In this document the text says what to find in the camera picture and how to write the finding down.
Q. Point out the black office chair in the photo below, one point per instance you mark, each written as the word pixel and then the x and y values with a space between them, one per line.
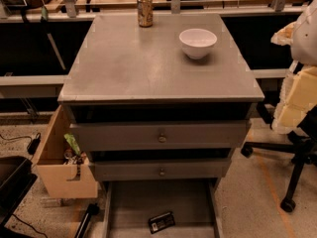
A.
pixel 304 149

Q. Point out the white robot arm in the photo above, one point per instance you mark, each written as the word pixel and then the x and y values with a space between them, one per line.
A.
pixel 298 94

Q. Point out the grey top drawer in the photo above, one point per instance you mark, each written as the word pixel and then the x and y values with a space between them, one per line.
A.
pixel 159 136

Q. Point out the black bin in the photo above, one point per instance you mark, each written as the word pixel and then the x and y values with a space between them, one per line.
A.
pixel 16 179

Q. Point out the gold soda can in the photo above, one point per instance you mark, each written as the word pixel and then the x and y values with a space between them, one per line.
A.
pixel 145 12

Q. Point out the grey drawer cabinet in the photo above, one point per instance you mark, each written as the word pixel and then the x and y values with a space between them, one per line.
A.
pixel 126 74

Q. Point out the black power adapter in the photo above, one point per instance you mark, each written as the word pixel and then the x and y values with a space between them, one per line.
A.
pixel 32 147

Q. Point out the grey middle drawer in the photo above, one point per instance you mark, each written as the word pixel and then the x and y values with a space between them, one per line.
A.
pixel 160 169

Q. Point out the black tripod leg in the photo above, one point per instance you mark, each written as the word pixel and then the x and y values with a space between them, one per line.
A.
pixel 92 210

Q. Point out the white ceramic bowl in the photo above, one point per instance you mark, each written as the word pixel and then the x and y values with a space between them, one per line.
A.
pixel 197 43

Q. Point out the green snack packet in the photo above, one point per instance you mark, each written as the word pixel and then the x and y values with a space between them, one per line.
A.
pixel 70 139

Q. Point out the black rxbar chocolate bar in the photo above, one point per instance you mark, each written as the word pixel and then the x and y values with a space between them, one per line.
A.
pixel 160 222

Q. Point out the grey open bottom drawer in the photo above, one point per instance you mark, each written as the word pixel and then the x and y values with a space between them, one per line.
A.
pixel 130 204

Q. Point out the wooden side box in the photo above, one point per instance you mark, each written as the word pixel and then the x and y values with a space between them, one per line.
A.
pixel 61 179

